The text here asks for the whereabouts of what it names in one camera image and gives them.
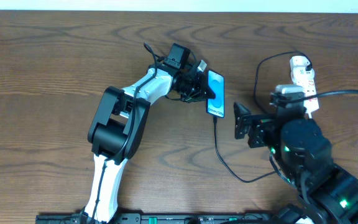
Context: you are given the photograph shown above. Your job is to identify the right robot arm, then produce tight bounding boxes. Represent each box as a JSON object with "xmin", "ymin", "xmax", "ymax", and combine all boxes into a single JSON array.
[{"xmin": 233, "ymin": 103, "xmax": 358, "ymax": 223}]

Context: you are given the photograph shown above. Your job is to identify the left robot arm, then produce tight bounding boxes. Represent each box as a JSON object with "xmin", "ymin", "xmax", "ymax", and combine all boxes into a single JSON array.
[{"xmin": 79, "ymin": 43, "xmax": 224, "ymax": 223}]

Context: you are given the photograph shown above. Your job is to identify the black charger cable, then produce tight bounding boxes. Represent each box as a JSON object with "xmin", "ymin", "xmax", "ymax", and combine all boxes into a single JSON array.
[{"xmin": 213, "ymin": 51, "xmax": 313, "ymax": 184}]

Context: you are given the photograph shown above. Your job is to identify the blue Galaxy smartphone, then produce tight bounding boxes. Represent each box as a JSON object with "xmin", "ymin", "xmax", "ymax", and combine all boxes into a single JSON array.
[{"xmin": 206, "ymin": 70, "xmax": 225, "ymax": 118}]

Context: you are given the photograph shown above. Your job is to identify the white power strip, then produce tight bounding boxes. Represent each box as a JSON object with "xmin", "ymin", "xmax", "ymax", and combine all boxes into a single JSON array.
[{"xmin": 290, "ymin": 55, "xmax": 319, "ymax": 118}]

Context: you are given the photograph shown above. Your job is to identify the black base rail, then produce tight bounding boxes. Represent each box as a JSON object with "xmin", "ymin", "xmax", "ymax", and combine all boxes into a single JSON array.
[{"xmin": 35, "ymin": 213, "xmax": 284, "ymax": 224}]

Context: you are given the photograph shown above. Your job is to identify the white charger adapter plug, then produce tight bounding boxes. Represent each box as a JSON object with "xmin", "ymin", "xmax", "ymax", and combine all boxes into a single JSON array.
[{"xmin": 291, "ymin": 67, "xmax": 315, "ymax": 84}]

